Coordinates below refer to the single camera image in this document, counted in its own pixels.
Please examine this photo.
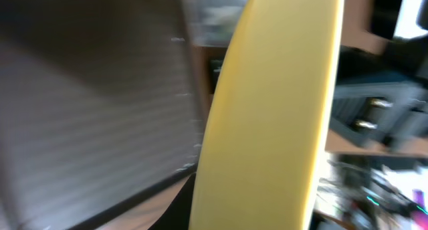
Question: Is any dark brown serving tray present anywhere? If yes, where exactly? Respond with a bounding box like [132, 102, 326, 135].
[1, 0, 201, 229]

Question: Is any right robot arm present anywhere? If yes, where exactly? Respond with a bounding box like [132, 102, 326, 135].
[330, 43, 427, 151]

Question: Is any yellow plate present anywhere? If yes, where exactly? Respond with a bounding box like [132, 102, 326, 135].
[189, 0, 344, 230]

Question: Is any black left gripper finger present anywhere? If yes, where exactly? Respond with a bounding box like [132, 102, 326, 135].
[148, 173, 196, 230]

